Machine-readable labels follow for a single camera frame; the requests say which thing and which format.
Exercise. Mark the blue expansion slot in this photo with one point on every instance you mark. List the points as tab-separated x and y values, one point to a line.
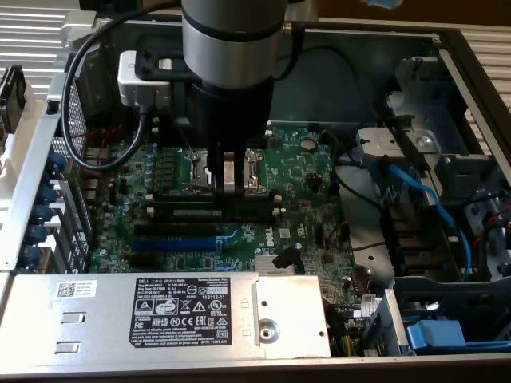
175	244

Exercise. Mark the black ribbed bracket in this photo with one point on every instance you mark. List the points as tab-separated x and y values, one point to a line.
415	239

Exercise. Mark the black camera bracket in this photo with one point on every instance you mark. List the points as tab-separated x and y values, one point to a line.
147	68

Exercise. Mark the long black expansion slot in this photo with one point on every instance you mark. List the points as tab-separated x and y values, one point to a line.
175	230

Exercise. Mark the blue card slot latch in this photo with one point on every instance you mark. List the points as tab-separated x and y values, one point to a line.
30	255
42	213
36	235
56	163
50	191

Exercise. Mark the grey blue drive cage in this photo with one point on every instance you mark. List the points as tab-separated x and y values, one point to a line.
459	283

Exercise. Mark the silver metal disk bay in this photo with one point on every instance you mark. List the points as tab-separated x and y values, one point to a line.
383	141

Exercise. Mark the black graphics card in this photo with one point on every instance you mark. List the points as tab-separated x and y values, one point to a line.
14	95

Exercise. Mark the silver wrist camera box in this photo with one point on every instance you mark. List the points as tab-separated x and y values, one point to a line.
129	85

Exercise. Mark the thin metal locking lever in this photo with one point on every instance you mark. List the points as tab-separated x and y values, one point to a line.
181	131

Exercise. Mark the black panel clip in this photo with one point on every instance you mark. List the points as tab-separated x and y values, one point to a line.
52	107

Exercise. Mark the green Dell motherboard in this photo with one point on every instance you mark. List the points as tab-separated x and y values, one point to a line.
303	191

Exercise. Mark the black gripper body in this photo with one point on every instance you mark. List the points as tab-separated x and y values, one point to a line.
233	111

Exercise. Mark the silver CPU socket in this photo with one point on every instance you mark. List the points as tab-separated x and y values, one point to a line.
195	167

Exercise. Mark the open black silver PC case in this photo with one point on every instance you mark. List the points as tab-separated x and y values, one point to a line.
359	80

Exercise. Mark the silver coin cell battery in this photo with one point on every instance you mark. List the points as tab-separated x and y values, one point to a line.
307	144

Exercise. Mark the blue plastic drive latch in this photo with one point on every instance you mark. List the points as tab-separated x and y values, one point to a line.
439	335

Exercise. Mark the metal port block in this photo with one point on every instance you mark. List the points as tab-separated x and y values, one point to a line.
93	183

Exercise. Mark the short black expansion slot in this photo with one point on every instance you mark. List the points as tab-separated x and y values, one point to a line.
141	261

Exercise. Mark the silver chipset heatsink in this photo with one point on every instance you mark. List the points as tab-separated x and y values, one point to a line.
263	265

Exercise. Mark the silver power supply unit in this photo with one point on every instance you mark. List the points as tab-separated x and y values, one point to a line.
100	327

